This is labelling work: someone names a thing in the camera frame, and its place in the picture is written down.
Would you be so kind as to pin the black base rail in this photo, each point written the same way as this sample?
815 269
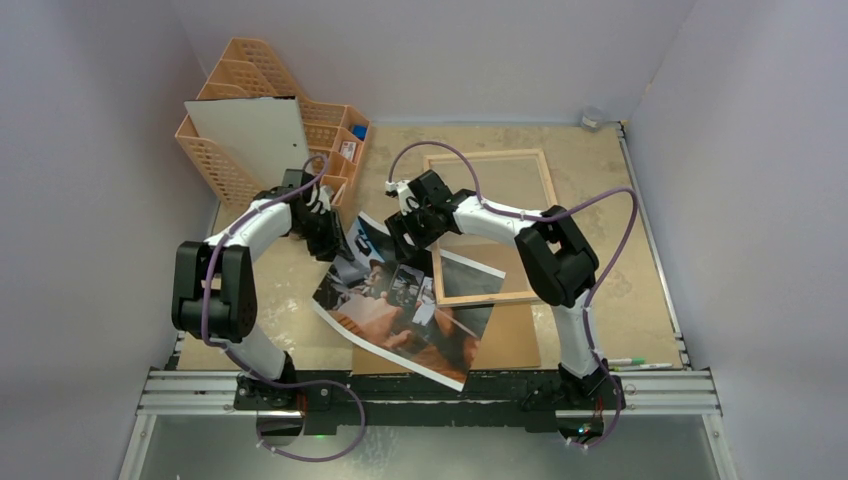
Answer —
536 401

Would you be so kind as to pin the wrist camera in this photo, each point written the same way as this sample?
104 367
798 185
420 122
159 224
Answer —
401 190
320 199

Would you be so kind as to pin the white wooden picture frame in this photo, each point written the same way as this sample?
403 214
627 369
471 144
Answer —
550 199

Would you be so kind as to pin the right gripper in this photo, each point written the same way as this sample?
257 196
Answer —
411 230

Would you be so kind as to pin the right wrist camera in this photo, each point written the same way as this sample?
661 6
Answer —
401 190

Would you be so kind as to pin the printed photo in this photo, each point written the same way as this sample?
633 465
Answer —
388 307

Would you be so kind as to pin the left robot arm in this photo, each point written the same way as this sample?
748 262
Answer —
214 296

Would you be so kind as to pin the brown cardboard backing board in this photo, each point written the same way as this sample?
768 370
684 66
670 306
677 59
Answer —
510 338

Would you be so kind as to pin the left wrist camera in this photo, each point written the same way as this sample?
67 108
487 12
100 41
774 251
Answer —
320 199

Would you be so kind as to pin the small clear jar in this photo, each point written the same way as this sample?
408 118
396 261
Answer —
592 119

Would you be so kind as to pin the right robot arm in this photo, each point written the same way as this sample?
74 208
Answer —
558 260

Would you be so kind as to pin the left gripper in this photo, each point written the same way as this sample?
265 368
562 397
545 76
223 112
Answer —
333 246

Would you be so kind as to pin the green capped marker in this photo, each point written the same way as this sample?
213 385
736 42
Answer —
621 362

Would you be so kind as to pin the red white small box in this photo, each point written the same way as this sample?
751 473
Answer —
348 150

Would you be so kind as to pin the white board in organizer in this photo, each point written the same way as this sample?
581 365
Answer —
264 135

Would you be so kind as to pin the blue item in organizer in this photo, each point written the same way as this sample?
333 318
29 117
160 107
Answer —
359 131

